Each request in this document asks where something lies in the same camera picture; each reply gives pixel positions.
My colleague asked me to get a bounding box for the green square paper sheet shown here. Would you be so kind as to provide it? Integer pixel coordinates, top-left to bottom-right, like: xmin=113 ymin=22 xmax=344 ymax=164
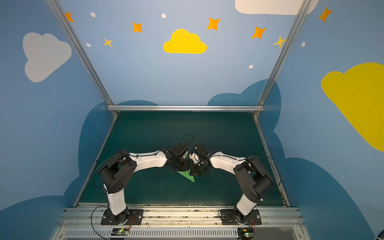
xmin=178 ymin=170 xmax=195 ymax=183

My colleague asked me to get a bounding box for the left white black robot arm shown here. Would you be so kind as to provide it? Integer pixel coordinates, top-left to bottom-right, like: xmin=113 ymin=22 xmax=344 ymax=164
xmin=97 ymin=142 xmax=189 ymax=226

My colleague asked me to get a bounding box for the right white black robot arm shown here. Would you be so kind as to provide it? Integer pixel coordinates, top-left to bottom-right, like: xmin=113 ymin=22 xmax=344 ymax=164
xmin=189 ymin=144 xmax=275 ymax=225

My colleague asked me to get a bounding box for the right green circuit board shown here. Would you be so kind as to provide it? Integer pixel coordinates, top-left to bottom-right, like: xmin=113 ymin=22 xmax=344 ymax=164
xmin=237 ymin=228 xmax=255 ymax=240

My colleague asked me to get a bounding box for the green circuit board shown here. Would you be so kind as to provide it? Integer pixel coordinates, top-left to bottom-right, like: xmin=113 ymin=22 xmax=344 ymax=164
xmin=111 ymin=228 xmax=130 ymax=236
xmin=237 ymin=228 xmax=255 ymax=240

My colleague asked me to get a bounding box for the left green circuit board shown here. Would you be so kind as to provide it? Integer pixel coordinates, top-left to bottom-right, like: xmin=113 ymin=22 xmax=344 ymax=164
xmin=111 ymin=228 xmax=130 ymax=236

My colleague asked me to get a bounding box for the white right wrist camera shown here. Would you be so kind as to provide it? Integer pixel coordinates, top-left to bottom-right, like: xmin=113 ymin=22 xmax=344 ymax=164
xmin=189 ymin=153 xmax=200 ymax=164

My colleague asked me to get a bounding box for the aluminium back frame rail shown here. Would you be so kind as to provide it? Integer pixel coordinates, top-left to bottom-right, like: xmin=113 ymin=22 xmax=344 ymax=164
xmin=107 ymin=105 xmax=264 ymax=112

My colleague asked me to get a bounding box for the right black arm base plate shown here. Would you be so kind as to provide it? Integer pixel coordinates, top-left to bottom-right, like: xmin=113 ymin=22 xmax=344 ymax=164
xmin=218 ymin=209 xmax=262 ymax=226

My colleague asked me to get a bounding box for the aluminium right floor rail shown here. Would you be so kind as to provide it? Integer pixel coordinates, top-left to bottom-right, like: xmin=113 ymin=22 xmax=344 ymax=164
xmin=253 ymin=116 xmax=291 ymax=207

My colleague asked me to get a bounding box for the aluminium floor rail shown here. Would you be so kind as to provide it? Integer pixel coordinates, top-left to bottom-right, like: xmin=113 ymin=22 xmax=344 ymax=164
xmin=65 ymin=113 xmax=116 ymax=207
xmin=253 ymin=116 xmax=291 ymax=207

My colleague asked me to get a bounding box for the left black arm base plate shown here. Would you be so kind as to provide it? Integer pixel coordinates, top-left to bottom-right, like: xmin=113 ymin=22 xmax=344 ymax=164
xmin=101 ymin=208 xmax=144 ymax=226

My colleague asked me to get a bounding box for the aluminium left floor rail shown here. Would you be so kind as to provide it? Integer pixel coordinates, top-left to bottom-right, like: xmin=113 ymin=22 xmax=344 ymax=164
xmin=65 ymin=113 xmax=116 ymax=207

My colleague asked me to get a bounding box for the aluminium left frame post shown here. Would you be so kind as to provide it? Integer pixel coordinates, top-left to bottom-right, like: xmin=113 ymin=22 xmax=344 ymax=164
xmin=47 ymin=0 xmax=114 ymax=106

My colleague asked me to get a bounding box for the aluminium frame post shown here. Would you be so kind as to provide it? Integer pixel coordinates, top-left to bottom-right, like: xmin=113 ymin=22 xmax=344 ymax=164
xmin=253 ymin=0 xmax=312 ymax=119
xmin=47 ymin=0 xmax=114 ymax=106

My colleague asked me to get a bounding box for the aluminium right frame post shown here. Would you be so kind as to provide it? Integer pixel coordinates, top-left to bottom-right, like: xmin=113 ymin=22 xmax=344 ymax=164
xmin=253 ymin=0 xmax=312 ymax=119

